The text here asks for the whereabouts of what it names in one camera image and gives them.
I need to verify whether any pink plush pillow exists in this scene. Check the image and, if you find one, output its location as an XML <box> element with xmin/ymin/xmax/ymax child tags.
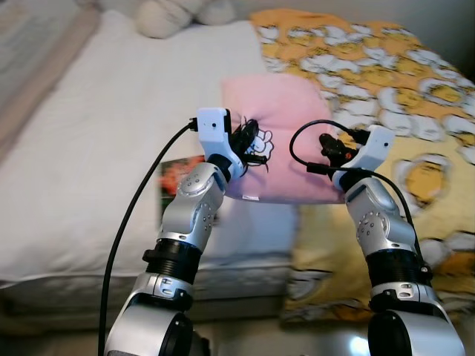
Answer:
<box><xmin>220</xmin><ymin>73</ymin><xmax>350</xmax><ymax>205</ymax></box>

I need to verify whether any yellow duck print blanket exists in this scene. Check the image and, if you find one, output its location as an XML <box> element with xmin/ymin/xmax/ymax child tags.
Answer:
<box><xmin>249</xmin><ymin>7</ymin><xmax>475</xmax><ymax>323</ymax></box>

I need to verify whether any white bed mattress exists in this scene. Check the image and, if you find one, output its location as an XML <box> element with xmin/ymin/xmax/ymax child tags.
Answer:
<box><xmin>0</xmin><ymin>7</ymin><xmax>298</xmax><ymax>327</ymax></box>

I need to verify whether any beige plush toy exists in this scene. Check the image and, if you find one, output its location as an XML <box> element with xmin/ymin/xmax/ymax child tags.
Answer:
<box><xmin>134</xmin><ymin>0</ymin><xmax>238</xmax><ymax>39</ymax></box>

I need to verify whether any dark grey left robot leg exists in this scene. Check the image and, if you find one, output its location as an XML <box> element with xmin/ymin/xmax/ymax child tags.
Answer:
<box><xmin>191</xmin><ymin>334</ymin><xmax>216</xmax><ymax>356</ymax></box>

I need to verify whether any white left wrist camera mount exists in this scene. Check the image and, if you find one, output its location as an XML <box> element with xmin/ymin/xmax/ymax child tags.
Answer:
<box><xmin>194</xmin><ymin>108</ymin><xmax>242</xmax><ymax>179</ymax></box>

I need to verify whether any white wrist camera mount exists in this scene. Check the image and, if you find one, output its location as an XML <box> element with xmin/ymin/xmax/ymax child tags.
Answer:
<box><xmin>355</xmin><ymin>125</ymin><xmax>396</xmax><ymax>175</ymax></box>
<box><xmin>194</xmin><ymin>108</ymin><xmax>242</xmax><ymax>179</ymax></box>

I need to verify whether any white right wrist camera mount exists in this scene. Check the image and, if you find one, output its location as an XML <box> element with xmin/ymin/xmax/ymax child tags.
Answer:
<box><xmin>355</xmin><ymin>125</ymin><xmax>396</xmax><ymax>175</ymax></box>

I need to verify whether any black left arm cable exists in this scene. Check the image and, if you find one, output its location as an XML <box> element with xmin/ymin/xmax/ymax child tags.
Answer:
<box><xmin>98</xmin><ymin>121</ymin><xmax>200</xmax><ymax>356</ymax></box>

